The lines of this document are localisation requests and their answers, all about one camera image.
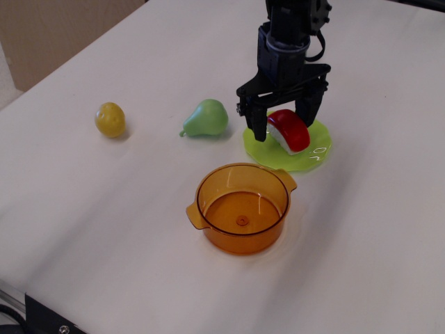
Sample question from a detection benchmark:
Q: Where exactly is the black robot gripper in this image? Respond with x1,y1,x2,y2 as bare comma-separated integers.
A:
236,24,330,142

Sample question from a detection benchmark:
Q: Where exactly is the red and white toy sushi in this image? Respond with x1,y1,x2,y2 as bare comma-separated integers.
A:
267,109,310,155

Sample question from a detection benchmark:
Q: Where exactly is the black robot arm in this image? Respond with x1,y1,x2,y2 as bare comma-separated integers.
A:
236,1,332,142

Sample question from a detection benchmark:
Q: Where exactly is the light green plastic plate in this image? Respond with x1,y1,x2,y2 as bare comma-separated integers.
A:
243,120,332,172

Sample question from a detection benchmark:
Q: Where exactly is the green toy pear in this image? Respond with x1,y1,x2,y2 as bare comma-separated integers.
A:
179,99,229,137

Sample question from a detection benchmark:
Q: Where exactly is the orange transparent plastic pot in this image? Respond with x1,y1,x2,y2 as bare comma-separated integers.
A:
186,163,297,255

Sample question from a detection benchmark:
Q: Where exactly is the yellow toy lemon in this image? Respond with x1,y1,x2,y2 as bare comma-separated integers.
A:
95,102,126,138

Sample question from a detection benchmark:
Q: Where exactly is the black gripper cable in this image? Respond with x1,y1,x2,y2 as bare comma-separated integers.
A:
305,31,327,63

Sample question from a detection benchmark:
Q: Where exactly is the black corner bracket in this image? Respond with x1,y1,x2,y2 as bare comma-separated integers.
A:
25,294,86,334

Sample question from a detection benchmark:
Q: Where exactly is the aluminium table frame rail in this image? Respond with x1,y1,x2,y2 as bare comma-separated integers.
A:
0,280,26,328

